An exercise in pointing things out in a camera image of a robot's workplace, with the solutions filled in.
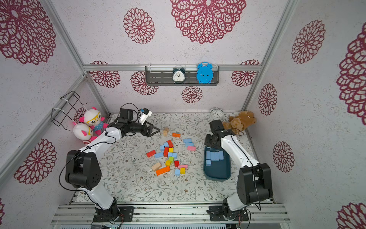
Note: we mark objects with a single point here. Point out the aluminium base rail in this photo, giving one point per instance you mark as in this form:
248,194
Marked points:
170,214

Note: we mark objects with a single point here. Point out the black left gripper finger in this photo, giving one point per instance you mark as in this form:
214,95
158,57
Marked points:
153,129
150,133

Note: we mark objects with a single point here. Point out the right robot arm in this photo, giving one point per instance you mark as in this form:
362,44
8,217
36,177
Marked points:
254,179

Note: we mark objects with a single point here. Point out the white pink plush toy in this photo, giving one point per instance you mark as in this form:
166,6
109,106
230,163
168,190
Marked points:
84,133

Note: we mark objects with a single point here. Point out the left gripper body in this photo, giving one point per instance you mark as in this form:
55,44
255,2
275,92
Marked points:
137,127

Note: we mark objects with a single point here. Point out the natural wood long block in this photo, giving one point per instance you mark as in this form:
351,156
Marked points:
156,166

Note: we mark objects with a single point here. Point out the red block left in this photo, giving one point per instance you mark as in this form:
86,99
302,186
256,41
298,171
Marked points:
151,153

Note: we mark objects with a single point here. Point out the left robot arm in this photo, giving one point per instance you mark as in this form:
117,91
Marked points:
82,169

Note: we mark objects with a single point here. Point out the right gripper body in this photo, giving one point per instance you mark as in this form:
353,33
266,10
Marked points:
210,141

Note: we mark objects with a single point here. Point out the pink block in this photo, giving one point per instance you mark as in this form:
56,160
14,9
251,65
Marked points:
191,148

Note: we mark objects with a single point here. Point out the long light blue block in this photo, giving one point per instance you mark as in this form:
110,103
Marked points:
208,155

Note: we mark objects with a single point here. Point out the dark green alarm clock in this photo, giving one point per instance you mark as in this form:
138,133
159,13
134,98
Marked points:
179,76

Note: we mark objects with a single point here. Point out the brown teddy bear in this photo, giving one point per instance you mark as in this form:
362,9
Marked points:
240,122

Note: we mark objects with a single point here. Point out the blue alarm clock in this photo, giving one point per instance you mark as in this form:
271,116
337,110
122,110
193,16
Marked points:
204,73

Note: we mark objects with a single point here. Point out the long red block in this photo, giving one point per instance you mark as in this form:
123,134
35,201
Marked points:
170,144

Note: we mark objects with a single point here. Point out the black wire basket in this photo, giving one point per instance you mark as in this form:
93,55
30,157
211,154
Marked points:
71,110

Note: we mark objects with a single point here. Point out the grey wall shelf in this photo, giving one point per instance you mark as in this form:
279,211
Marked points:
163,77

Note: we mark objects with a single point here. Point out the long orange block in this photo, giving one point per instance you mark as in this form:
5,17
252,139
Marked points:
163,170

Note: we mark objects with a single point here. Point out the dark teal plastic tray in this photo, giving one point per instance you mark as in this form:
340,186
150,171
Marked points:
220,169

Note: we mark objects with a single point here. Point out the white plush with glasses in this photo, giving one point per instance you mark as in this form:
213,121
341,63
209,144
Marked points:
93,118

